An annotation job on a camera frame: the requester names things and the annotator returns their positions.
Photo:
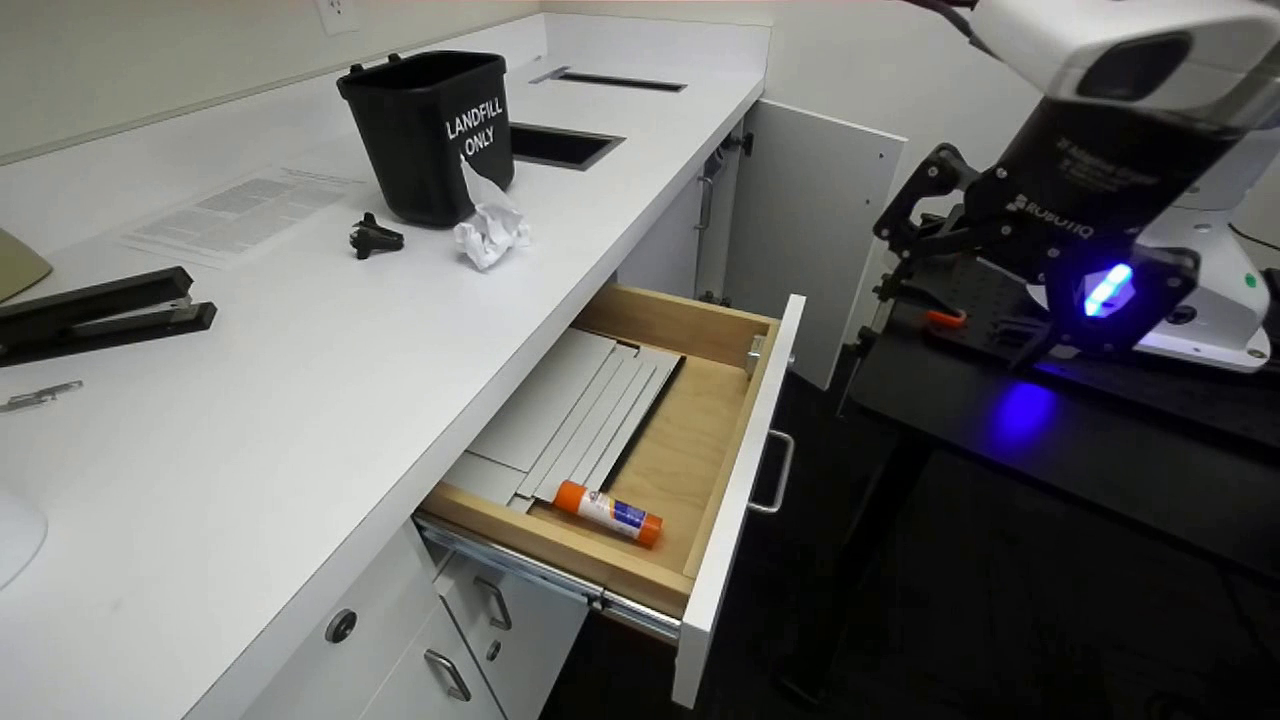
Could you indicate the white wall socket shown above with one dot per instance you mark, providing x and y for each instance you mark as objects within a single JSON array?
[{"x": 336, "y": 14}]

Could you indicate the white cabinet door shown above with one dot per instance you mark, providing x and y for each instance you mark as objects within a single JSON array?
[{"x": 810, "y": 240}]

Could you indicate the black plastic waste bin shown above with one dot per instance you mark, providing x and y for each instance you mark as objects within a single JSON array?
[{"x": 420, "y": 140}]

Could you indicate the tan flat object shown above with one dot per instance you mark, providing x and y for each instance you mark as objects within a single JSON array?
[{"x": 18, "y": 265}]

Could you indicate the small black clip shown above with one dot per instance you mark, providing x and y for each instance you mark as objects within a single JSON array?
[{"x": 375, "y": 238}]

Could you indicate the crumpled white tissue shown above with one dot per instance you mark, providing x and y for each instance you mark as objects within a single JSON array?
[{"x": 490, "y": 235}]

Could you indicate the orange glue stick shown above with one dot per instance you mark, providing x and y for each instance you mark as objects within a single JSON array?
[{"x": 605, "y": 512}]

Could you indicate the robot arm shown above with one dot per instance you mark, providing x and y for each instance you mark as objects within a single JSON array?
[{"x": 1040, "y": 40}]

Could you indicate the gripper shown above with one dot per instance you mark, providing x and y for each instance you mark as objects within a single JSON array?
[{"x": 1110, "y": 170}]

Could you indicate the stack of grey folders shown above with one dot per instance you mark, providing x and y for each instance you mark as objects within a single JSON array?
[{"x": 570, "y": 410}]

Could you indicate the black clamp with orange tip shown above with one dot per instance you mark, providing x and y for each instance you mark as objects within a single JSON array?
[{"x": 945, "y": 319}]

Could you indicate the black stapler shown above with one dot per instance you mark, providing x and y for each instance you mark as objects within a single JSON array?
[{"x": 100, "y": 315}]

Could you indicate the printed paper sheet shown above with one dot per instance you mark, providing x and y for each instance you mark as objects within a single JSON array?
[{"x": 240, "y": 215}]

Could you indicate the wooden drawer with white front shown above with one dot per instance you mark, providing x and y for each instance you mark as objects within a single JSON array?
[{"x": 690, "y": 450}]

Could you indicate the round silver lock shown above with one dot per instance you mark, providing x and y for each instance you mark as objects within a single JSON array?
[{"x": 341, "y": 626}]

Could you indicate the white lower drawer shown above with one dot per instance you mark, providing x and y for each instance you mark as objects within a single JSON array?
[
  {"x": 540, "y": 640},
  {"x": 410, "y": 690}
]

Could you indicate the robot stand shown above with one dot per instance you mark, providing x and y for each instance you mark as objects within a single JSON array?
[{"x": 1100, "y": 450}]

